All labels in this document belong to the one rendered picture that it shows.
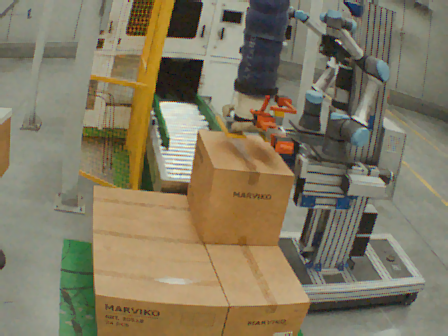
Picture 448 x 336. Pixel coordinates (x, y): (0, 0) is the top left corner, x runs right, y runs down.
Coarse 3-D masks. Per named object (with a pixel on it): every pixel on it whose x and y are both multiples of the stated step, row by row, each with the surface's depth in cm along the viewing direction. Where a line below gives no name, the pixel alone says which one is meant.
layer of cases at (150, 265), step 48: (96, 192) 296; (144, 192) 311; (96, 240) 242; (144, 240) 255; (192, 240) 266; (96, 288) 200; (144, 288) 211; (192, 288) 220; (240, 288) 227; (288, 288) 232
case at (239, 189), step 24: (216, 144) 286; (240, 144) 294; (264, 144) 302; (192, 168) 311; (216, 168) 253; (240, 168) 257; (264, 168) 263; (288, 168) 270; (192, 192) 304; (216, 192) 257; (240, 192) 259; (264, 192) 261; (288, 192) 264; (216, 216) 261; (240, 216) 264; (264, 216) 266; (216, 240) 266; (240, 240) 269; (264, 240) 271
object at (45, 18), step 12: (48, 0) 500; (312, 0) 582; (48, 12) 507; (312, 12) 583; (48, 24) 519; (312, 36) 593; (36, 48) 521; (312, 48) 599; (36, 60) 528; (312, 60) 605; (36, 72) 534; (312, 72) 611; (36, 84) 540; (300, 84) 626; (36, 96) 553; (300, 96) 625; (300, 108) 626
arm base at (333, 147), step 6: (330, 138) 271; (324, 144) 275; (330, 144) 271; (336, 144) 269; (342, 144) 270; (324, 150) 273; (330, 150) 272; (336, 150) 269; (342, 150) 270; (336, 156) 270; (342, 156) 271
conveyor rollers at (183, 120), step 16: (176, 112) 496; (192, 112) 502; (176, 128) 445; (192, 128) 457; (208, 128) 460; (160, 144) 400; (176, 144) 407; (192, 144) 414; (176, 160) 376; (192, 160) 380; (176, 176) 344
